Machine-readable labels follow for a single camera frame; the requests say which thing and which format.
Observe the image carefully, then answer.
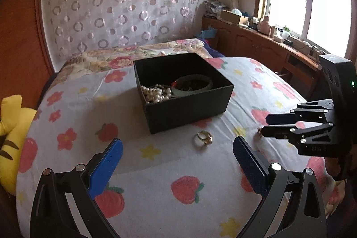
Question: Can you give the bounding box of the small gold earring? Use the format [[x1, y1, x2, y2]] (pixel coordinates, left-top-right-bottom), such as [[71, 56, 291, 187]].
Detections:
[[256, 127, 263, 140]]

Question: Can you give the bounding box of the gold pearl ring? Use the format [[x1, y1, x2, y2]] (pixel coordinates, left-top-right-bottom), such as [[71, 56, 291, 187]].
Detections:
[[197, 130, 214, 146]]

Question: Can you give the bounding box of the jade bangle with red cord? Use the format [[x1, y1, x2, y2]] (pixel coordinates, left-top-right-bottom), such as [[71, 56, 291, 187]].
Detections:
[[171, 74, 213, 97]]

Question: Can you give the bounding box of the white pearl necklace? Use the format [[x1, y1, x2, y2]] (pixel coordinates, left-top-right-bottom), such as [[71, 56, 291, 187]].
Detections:
[[140, 83, 173, 103]]

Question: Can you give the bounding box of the black cardboard jewelry box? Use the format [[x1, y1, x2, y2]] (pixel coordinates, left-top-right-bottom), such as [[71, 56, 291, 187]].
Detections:
[[133, 53, 234, 134]]

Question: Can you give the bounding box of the wooden side cabinet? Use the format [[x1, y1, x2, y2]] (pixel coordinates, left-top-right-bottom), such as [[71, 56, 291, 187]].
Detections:
[[202, 17, 321, 101]]

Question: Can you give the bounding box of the white fruit-print bed sheet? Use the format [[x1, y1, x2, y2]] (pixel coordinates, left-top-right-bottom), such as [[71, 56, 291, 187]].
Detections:
[[16, 57, 345, 237]]

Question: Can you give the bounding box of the pink bottle on sill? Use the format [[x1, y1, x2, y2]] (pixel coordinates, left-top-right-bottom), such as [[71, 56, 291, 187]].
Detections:
[[257, 15, 271, 36]]

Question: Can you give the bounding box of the dark blue blanket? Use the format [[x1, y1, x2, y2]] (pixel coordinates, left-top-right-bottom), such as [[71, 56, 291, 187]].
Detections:
[[199, 38, 224, 58]]

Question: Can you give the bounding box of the yellow striped plush toy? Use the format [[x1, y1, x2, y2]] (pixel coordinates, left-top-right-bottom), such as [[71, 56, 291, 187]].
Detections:
[[0, 95, 36, 196]]

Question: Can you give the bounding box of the cardboard box on cabinet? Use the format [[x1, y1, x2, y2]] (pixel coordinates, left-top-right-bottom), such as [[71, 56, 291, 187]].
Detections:
[[220, 10, 249, 25]]

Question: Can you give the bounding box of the floral quilt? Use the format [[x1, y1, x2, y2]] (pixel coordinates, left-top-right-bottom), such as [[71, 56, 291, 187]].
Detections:
[[61, 39, 212, 72]]

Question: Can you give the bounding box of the wooden headboard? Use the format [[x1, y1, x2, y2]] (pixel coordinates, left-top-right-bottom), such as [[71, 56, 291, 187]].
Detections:
[[1, 0, 54, 108]]

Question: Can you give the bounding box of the sheer circle-pattern curtain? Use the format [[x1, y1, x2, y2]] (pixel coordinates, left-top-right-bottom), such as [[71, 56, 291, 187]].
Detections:
[[42, 0, 200, 59]]

